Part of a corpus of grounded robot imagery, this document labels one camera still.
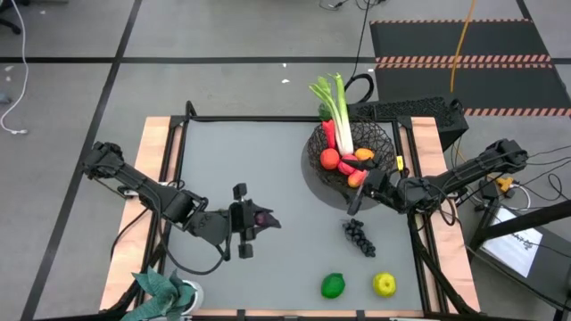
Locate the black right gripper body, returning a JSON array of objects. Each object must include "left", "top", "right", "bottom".
[{"left": 363, "top": 168, "right": 405, "bottom": 210}]

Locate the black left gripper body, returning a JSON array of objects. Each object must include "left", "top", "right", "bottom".
[{"left": 228, "top": 182, "right": 258, "bottom": 259}]

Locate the dark purple eggplant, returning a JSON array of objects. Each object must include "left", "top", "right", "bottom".
[{"left": 253, "top": 211, "right": 279, "bottom": 226}]

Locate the red and yellow mango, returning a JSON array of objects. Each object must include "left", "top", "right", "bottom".
[{"left": 347, "top": 169, "right": 369, "bottom": 189}]

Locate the orange-red tomato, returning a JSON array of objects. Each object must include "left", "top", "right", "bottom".
[{"left": 319, "top": 147, "right": 342, "bottom": 171}]

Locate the dark grape bunch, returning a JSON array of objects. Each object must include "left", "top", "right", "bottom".
[{"left": 341, "top": 218, "right": 377, "bottom": 259}]

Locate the long red chili pepper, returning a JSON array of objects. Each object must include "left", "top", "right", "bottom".
[{"left": 321, "top": 119, "right": 337, "bottom": 151}]

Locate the green and white leek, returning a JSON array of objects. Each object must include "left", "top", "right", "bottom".
[{"left": 309, "top": 72, "right": 355, "bottom": 157}]

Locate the green lime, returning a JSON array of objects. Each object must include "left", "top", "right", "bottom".
[{"left": 320, "top": 272, "right": 347, "bottom": 300}]

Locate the yellow apple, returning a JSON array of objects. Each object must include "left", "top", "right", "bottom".
[{"left": 372, "top": 271, "right": 398, "bottom": 299}]

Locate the black perforated computer case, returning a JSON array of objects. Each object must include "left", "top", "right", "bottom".
[{"left": 347, "top": 96, "right": 470, "bottom": 152}]

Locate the white plant pot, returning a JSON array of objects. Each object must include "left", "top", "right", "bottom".
[{"left": 179, "top": 279, "right": 205, "bottom": 316}]

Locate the teal leafed artificial plant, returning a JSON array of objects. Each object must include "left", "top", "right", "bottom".
[{"left": 120, "top": 266, "right": 198, "bottom": 321}]

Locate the black hazard striped floor mat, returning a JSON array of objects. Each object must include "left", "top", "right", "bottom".
[{"left": 368, "top": 18, "right": 571, "bottom": 119}]

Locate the black woven wire basket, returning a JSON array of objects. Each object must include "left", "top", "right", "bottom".
[{"left": 306, "top": 119, "right": 398, "bottom": 191}]

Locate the black table frame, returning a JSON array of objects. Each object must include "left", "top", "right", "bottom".
[{"left": 100, "top": 100, "right": 482, "bottom": 321}]

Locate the hanging black cable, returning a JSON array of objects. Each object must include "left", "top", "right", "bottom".
[{"left": 344, "top": 0, "right": 376, "bottom": 105}]

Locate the hanging yellow cable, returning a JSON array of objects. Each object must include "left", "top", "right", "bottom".
[{"left": 449, "top": 0, "right": 478, "bottom": 94}]

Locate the white floor cable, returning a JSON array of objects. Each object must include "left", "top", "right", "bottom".
[{"left": 0, "top": 0, "right": 30, "bottom": 136}]

